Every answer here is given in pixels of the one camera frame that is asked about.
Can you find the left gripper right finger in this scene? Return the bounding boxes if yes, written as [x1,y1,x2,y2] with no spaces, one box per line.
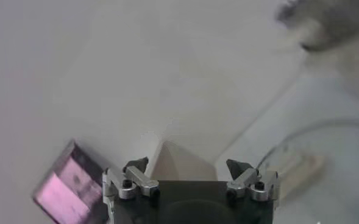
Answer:
[226,158,280,203]

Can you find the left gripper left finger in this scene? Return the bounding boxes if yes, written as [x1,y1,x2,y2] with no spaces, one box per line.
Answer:
[102,156,160,214]

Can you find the glass lid with cream handle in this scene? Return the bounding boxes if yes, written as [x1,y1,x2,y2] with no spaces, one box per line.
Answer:
[255,118,359,224]

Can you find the black laptop beside mouse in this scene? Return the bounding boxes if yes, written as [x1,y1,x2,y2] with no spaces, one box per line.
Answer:
[32,139,110,224]

